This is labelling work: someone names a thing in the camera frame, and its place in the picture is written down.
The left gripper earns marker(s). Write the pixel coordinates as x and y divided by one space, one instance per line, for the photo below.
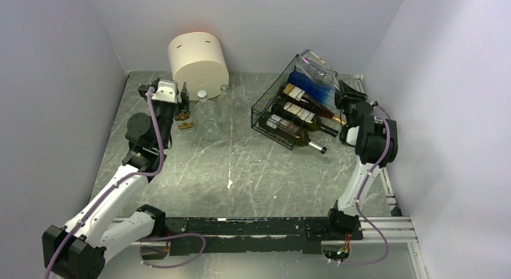
184 97

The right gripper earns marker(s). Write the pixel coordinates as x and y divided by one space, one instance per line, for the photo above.
345 94

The clear bottle gold black label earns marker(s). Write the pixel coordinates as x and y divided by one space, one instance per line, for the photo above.
183 119

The clear square glass bottle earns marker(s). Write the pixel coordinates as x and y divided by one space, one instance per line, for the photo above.
316 69

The clear round glass bottle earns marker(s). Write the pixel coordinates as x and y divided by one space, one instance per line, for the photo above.
206 116

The slim clear glass bottle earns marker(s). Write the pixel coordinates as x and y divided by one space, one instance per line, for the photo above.
226 108

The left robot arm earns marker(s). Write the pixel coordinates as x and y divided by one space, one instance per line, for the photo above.
86 243

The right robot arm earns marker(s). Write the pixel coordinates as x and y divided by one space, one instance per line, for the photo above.
374 136

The blue glass bottle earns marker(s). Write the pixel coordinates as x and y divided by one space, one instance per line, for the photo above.
322 92

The dark wine bottle black cap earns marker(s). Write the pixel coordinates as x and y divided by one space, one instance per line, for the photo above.
301 117

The dark wine bottle gold cap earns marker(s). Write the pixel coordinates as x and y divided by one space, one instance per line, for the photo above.
299 97

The dark wine bottle bottom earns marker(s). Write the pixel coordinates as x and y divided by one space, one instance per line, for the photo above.
288 131

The cream cylindrical container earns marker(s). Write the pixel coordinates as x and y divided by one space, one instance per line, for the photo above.
197 62

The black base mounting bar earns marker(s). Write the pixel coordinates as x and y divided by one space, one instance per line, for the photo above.
240 235

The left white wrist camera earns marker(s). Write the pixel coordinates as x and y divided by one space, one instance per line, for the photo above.
167 91

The black wire wine rack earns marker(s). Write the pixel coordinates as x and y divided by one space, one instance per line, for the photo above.
267 99

